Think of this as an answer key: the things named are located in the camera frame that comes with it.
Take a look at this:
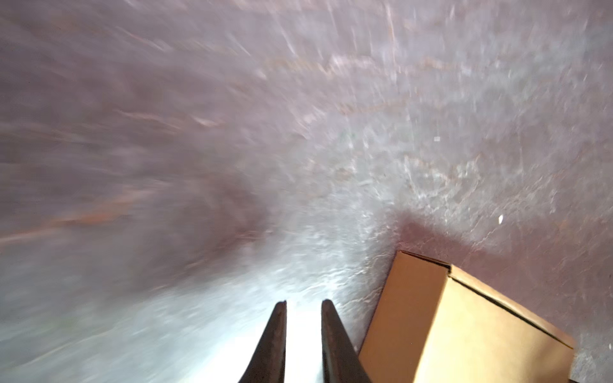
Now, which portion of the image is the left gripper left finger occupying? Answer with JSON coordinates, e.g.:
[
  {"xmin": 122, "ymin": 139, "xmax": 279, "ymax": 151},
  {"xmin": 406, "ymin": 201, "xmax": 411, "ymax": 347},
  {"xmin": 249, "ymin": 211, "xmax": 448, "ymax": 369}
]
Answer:
[{"xmin": 239, "ymin": 301, "xmax": 287, "ymax": 383}]

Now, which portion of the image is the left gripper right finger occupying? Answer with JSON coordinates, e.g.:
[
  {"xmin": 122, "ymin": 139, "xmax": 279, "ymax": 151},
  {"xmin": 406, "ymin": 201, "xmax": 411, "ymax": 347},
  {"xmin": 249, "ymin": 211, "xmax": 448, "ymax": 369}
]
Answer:
[{"xmin": 321, "ymin": 299, "xmax": 371, "ymax": 383}]

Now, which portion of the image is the brown cardboard box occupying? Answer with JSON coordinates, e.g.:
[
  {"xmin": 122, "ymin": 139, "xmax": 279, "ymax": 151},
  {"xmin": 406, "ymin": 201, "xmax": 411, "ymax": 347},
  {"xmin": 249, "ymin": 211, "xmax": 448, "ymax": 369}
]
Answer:
[{"xmin": 359, "ymin": 252, "xmax": 575, "ymax": 382}]

